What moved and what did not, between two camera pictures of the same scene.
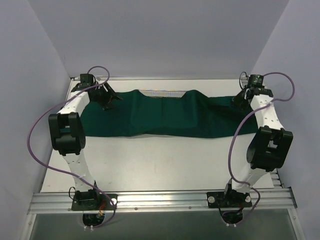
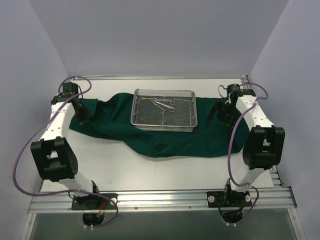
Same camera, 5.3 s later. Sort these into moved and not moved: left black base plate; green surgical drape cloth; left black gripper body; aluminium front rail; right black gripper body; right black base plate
Moved: left black gripper body; green surgical drape cloth; right black gripper body
Not moved: left black base plate; aluminium front rail; right black base plate
